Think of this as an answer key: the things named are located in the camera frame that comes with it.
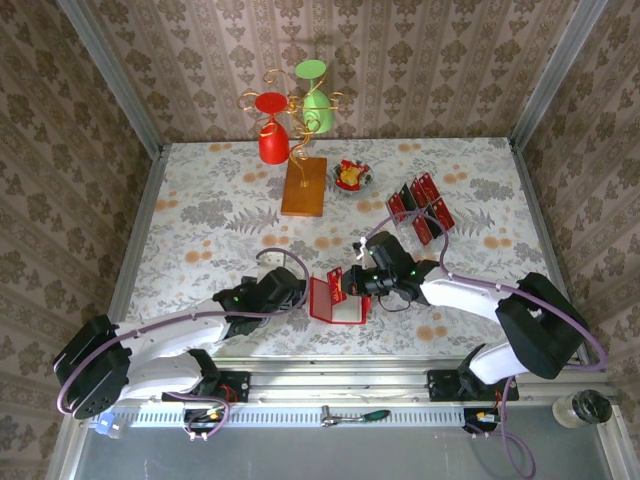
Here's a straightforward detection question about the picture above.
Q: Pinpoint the red card holder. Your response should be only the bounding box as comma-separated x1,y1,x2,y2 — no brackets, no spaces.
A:
308,273,371,327

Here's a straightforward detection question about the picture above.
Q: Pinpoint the red cards group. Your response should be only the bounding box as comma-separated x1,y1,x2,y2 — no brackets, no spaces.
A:
387,172,459,251

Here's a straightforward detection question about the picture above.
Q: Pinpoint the clear glass candy bowl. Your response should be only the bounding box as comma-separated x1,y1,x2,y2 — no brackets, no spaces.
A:
331,158,376,196

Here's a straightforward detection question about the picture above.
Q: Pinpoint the floral patterned tablecloth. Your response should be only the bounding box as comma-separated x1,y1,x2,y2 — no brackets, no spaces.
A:
124,138,576,357

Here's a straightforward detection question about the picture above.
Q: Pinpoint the red wine glass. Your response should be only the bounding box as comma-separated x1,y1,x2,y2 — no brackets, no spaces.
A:
254,91,291,166

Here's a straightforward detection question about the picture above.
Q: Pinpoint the green wine glass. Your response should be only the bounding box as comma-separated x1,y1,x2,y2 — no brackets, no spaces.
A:
293,59,335,135

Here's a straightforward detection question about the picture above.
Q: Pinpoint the blue and white connector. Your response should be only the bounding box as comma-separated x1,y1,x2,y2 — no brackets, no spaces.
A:
96,412,132,441

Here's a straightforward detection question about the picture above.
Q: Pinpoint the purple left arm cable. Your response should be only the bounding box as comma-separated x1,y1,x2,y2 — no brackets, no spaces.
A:
57,247,312,441

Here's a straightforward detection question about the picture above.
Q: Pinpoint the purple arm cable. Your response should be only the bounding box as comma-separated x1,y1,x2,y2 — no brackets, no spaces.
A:
360,212,610,477
57,247,312,441

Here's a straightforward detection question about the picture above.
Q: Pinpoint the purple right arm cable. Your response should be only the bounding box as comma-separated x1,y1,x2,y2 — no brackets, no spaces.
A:
360,212,610,477

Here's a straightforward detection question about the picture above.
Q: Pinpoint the aluminium frame beam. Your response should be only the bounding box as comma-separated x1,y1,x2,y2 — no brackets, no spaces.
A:
117,355,615,407

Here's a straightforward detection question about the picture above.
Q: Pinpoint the gold wire stand wooden base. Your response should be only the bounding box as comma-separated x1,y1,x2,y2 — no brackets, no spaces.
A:
237,68,349,219

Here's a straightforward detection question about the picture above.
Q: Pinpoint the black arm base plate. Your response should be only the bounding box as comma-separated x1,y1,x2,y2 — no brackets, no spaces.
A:
426,368,520,403
160,369,252,404

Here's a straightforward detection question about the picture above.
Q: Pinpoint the slotted white cable duct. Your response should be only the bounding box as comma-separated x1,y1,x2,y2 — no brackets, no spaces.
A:
119,407,469,429

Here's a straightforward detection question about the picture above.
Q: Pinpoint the ratchet wrench green handle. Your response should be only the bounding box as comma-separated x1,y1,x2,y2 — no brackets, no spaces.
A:
320,405,392,429

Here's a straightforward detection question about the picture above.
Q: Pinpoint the black power connector bracket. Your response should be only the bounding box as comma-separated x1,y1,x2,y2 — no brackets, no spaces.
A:
182,407,230,436
462,407,504,435

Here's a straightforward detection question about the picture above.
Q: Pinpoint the aluminium table side rail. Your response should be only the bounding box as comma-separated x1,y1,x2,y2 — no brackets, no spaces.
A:
107,144,169,321
507,137,591,366

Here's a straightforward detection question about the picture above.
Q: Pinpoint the aluminium corner post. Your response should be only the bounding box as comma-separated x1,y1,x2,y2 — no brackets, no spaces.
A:
508,0,601,149
55,0,166,156

